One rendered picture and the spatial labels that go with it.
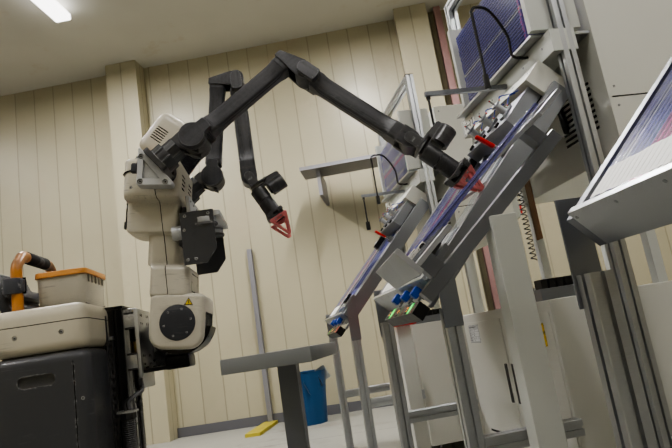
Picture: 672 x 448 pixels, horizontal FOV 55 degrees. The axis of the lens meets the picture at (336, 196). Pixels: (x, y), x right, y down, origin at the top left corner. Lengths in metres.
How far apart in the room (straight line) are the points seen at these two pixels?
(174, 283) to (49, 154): 5.01
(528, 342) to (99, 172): 5.57
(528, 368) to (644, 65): 1.10
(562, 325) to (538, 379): 0.42
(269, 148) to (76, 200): 1.93
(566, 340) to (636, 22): 1.00
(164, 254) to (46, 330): 0.40
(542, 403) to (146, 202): 1.27
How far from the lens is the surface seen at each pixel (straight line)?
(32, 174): 6.92
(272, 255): 5.88
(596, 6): 2.18
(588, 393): 1.85
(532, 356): 1.42
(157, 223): 2.04
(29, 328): 1.91
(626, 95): 2.09
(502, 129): 1.99
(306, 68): 1.93
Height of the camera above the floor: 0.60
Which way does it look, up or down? 13 degrees up
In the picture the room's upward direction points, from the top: 9 degrees counter-clockwise
